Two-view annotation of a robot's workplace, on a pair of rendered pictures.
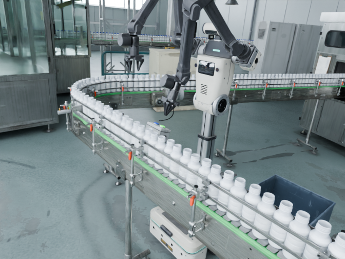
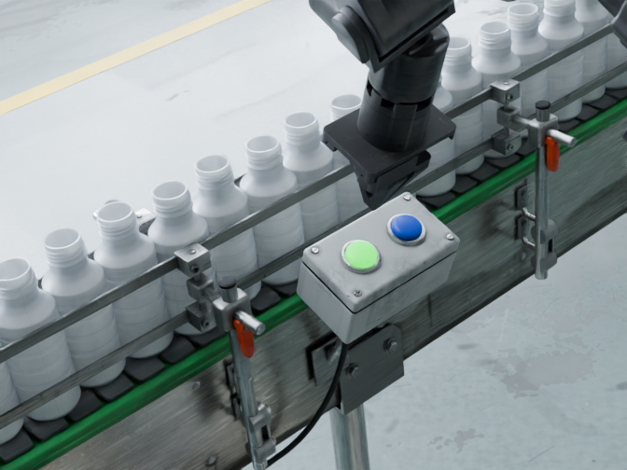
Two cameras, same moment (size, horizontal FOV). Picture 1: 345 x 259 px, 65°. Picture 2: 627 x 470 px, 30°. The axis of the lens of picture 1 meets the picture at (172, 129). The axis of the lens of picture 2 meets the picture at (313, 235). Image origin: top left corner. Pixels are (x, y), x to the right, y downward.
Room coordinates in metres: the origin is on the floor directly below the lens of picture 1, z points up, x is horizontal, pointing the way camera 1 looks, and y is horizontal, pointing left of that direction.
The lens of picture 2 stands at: (1.53, -0.85, 1.76)
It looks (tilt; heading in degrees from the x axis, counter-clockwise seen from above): 34 degrees down; 95
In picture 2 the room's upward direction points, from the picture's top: 7 degrees counter-clockwise
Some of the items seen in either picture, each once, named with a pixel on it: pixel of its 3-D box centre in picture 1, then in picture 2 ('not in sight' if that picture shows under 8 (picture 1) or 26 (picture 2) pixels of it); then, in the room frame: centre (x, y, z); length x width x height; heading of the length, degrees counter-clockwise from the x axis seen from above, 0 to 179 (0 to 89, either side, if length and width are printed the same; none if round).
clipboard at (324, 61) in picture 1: (322, 65); not in sight; (4.45, -2.30, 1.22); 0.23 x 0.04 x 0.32; 23
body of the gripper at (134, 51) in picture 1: (134, 51); not in sight; (1.69, 0.26, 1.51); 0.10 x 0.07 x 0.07; 132
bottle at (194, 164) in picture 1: (193, 172); not in sight; (1.04, -0.11, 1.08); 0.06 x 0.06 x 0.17
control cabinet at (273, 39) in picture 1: (268, 60); not in sight; (7.18, -2.34, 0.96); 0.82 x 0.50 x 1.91; 113
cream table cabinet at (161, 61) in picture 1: (177, 79); not in sight; (5.74, -0.03, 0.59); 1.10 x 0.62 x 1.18; 113
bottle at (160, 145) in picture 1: (160, 152); (80, 307); (1.22, 0.05, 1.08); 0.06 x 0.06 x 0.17
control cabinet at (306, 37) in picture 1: (295, 61); not in sight; (7.54, -3.17, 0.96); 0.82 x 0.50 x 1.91; 113
